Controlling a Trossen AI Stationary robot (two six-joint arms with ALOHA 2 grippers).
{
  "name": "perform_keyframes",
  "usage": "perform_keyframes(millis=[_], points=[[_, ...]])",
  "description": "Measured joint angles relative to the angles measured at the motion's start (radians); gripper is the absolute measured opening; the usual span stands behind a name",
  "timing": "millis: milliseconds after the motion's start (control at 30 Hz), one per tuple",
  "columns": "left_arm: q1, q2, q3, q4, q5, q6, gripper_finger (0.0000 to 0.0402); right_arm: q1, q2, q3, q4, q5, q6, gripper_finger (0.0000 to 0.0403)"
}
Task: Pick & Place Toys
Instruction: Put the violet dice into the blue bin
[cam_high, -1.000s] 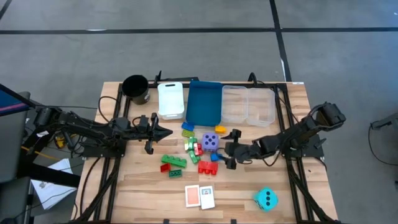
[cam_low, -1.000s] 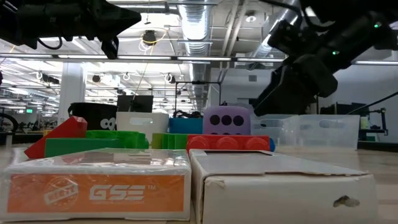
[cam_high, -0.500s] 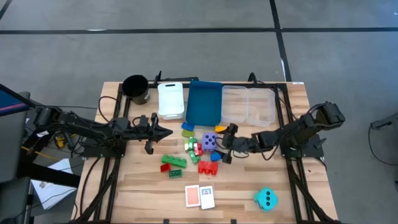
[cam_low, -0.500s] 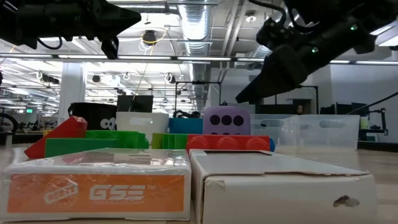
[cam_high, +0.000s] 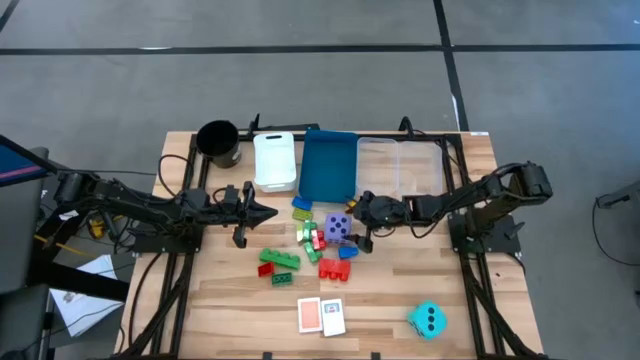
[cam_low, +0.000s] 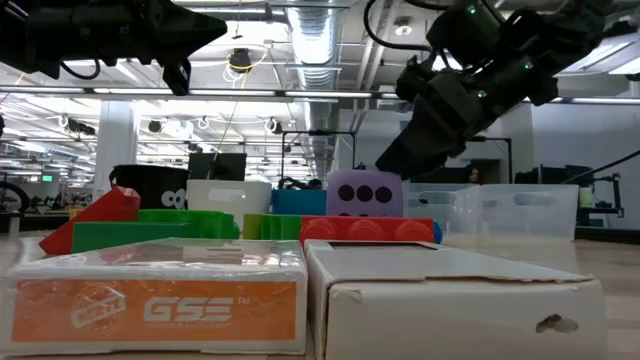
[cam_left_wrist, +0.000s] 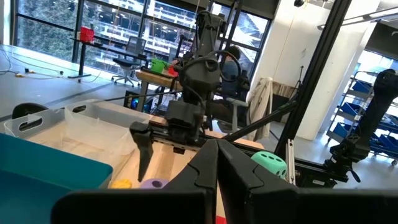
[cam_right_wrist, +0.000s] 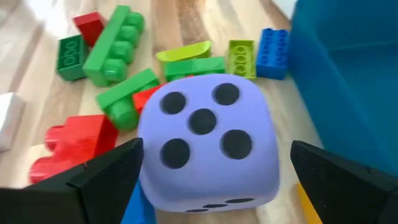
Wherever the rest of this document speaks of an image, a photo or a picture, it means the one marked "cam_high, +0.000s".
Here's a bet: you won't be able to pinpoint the black bucket with cartoon eyes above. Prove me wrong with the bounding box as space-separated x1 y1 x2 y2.
195 119 243 170

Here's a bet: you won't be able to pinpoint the white card box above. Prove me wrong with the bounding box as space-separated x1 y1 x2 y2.
319 297 348 338

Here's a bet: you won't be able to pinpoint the black aluminium table frame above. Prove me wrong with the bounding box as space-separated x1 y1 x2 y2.
113 113 549 360

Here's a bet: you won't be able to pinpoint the blue plastic bin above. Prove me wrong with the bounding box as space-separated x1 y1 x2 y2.
297 129 360 205

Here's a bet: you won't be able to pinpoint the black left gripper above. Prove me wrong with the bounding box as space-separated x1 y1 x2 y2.
219 179 279 250

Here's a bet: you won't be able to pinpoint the teal foam dice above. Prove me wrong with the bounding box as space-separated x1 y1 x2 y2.
406 299 449 342

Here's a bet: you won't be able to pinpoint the purple foam dice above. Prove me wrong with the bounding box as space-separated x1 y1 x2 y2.
324 212 353 245

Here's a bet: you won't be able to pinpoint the big red three-stud block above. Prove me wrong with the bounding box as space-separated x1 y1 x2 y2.
317 257 353 283

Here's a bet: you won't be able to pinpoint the white paper sheets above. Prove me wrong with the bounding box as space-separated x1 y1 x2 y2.
48 253 132 338

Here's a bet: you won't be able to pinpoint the white plastic bin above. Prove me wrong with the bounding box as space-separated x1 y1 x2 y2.
252 131 298 194

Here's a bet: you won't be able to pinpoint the orange card box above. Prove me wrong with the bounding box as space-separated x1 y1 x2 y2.
297 296 324 335

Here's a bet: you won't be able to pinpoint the dark monitor with blue screen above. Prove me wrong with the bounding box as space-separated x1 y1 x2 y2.
0 133 57 189

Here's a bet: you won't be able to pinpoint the long green four-stud block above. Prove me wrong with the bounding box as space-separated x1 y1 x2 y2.
258 247 303 272

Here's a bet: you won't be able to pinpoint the black cable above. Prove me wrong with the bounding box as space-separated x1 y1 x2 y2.
156 153 195 199

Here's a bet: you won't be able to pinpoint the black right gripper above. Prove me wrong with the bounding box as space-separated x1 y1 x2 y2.
348 190 407 254

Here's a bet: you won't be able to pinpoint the green two-stud block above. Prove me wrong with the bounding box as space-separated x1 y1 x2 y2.
303 241 324 264

